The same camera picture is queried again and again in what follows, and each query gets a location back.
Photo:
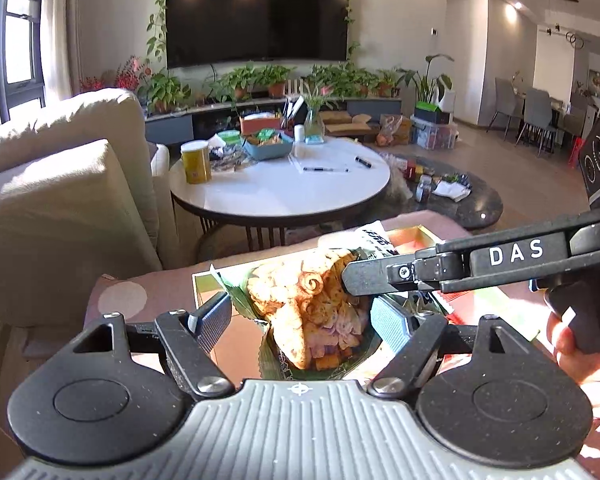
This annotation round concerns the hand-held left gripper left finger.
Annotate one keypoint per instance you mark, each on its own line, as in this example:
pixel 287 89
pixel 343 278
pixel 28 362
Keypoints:
pixel 212 320

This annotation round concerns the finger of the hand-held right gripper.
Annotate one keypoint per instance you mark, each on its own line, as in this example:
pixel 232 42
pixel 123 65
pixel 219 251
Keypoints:
pixel 380 275

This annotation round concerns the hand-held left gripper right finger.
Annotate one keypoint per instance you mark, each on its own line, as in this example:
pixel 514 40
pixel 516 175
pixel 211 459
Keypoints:
pixel 390 325

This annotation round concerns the white snack packet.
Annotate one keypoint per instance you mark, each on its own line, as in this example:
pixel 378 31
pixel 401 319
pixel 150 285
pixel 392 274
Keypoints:
pixel 375 240

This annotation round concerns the green cardboard box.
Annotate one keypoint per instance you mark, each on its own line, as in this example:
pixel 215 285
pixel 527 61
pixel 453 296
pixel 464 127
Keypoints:
pixel 245 352

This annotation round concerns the green packet with pastry picture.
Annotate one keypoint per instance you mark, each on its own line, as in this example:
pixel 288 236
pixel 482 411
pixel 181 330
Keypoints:
pixel 305 310

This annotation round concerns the person's right hand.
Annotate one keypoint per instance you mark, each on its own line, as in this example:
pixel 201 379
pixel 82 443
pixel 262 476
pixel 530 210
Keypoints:
pixel 595 375

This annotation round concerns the pink dotted tablecloth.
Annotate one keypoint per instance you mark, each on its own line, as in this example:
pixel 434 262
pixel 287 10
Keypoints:
pixel 125 300

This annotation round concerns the small clear bottle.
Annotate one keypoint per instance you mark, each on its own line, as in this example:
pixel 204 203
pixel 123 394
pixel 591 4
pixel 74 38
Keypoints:
pixel 424 190

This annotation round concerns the clear plastic bag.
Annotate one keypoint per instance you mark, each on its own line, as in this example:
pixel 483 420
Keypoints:
pixel 397 180

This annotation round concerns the white cloth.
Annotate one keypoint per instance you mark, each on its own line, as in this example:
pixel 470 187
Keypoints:
pixel 452 191

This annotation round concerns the dark oval table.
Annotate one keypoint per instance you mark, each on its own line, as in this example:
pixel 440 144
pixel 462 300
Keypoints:
pixel 475 212

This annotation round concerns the black marker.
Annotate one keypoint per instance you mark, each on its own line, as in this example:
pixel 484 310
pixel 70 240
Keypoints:
pixel 363 161

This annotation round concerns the blue pen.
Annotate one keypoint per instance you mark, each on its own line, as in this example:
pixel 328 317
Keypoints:
pixel 325 169

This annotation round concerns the round white table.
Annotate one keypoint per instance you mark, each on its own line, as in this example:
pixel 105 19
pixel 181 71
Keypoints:
pixel 280 190

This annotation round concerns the grey dining chair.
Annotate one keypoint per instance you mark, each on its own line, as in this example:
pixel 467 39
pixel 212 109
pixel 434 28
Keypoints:
pixel 505 102
pixel 537 115

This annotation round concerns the clear storage box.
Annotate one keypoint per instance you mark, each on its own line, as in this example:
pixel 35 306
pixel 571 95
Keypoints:
pixel 435 136

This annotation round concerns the brown cardboard box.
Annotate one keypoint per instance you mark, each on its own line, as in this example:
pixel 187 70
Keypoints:
pixel 350 127

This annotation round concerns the small teal box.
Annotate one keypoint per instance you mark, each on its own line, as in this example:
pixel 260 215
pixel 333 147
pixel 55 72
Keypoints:
pixel 315 139

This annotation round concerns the yellow canister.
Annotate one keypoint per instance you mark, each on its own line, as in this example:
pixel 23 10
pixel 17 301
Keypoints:
pixel 196 165

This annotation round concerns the pile of wrappers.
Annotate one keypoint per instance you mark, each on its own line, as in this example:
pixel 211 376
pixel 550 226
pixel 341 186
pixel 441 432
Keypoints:
pixel 230 160

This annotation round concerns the small white bottle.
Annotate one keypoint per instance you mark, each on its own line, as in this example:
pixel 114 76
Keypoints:
pixel 299 134

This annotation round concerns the glass vase with grass plant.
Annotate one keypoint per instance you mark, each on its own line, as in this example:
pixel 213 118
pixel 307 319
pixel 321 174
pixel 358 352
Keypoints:
pixel 314 125

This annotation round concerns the blue basket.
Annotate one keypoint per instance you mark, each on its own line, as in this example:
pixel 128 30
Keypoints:
pixel 270 151

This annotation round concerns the green and black box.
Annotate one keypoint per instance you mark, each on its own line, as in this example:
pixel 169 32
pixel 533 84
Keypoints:
pixel 432 114

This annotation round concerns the pen holder with pens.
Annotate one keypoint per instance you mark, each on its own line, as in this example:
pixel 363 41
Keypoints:
pixel 292 117

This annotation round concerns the green lidded container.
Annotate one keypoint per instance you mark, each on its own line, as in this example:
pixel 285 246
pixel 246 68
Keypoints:
pixel 230 137

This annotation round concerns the beige sofa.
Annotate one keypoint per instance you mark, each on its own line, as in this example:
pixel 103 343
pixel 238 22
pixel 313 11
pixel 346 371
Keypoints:
pixel 55 210

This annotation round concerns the orange box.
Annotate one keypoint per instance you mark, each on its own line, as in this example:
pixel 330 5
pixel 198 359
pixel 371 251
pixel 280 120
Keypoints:
pixel 260 124

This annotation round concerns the large leafy plant white pot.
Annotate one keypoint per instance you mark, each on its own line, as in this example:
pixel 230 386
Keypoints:
pixel 427 85

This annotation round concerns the grey television cabinet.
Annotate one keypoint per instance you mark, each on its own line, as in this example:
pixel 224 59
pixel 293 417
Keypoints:
pixel 175 127

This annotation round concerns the black pendant lamp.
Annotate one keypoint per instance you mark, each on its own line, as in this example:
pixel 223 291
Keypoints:
pixel 572 37

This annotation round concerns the row of potted plants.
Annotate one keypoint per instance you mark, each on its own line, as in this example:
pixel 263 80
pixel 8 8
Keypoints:
pixel 167 90

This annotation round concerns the red flower plant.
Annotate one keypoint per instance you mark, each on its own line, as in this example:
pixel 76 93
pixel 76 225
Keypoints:
pixel 127 75

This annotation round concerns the beige curtain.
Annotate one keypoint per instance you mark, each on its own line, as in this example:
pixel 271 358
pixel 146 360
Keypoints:
pixel 57 35

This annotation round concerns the narrow black framed window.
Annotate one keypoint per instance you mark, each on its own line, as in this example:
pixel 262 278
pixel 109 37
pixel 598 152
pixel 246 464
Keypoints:
pixel 20 45

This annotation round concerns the framed wall picture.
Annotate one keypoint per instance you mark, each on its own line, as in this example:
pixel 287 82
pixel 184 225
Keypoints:
pixel 597 82

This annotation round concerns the black wall television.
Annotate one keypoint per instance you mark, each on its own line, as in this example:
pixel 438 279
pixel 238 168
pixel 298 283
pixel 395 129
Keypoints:
pixel 257 15

